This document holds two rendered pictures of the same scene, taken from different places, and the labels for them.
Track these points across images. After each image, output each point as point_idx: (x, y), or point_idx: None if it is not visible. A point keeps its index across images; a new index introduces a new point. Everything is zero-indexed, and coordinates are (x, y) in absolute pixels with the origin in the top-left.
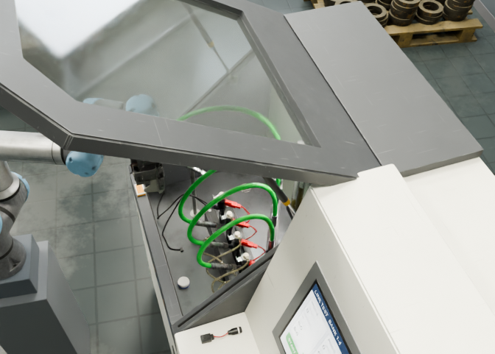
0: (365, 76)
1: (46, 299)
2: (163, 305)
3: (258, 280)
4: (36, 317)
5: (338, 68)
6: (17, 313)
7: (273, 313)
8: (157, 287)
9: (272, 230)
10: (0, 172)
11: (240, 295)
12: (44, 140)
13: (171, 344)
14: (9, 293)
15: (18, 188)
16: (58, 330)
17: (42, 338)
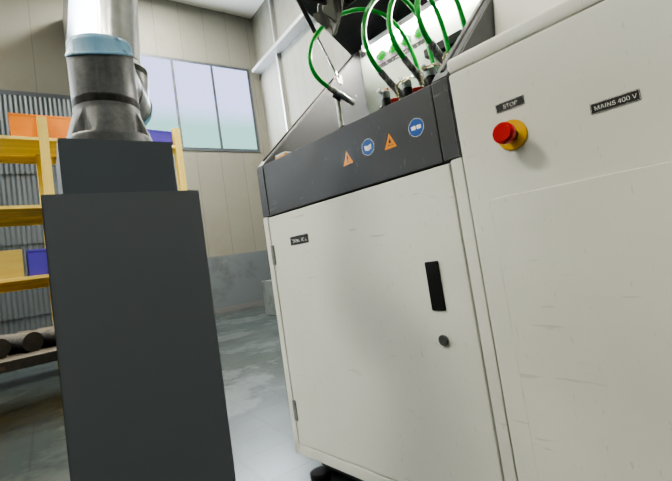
0: None
1: (198, 191)
2: (386, 175)
3: (492, 15)
4: (170, 257)
5: None
6: (136, 227)
7: None
8: (343, 279)
9: (465, 19)
10: (133, 24)
11: (486, 32)
12: None
13: (407, 361)
14: (126, 179)
15: (147, 75)
16: (206, 329)
17: (168, 361)
